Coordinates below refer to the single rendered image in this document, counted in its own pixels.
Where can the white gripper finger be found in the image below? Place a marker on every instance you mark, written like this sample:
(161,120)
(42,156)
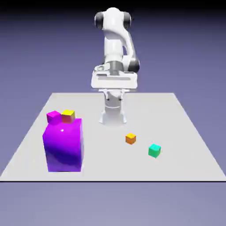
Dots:
(121,94)
(106,95)

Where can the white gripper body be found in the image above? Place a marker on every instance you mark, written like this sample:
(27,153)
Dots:
(114,81)

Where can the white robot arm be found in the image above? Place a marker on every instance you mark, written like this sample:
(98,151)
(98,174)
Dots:
(113,35)

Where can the small yellow cube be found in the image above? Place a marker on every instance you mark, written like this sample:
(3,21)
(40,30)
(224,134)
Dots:
(68,116)

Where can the small orange cube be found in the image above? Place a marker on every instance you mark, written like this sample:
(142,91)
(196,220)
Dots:
(130,139)

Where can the small magenta cube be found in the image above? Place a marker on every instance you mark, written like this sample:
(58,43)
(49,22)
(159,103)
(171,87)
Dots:
(53,117)

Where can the small green cube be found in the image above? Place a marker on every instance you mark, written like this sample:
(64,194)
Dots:
(154,150)

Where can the large purple box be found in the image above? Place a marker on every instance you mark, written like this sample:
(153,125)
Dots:
(63,146)

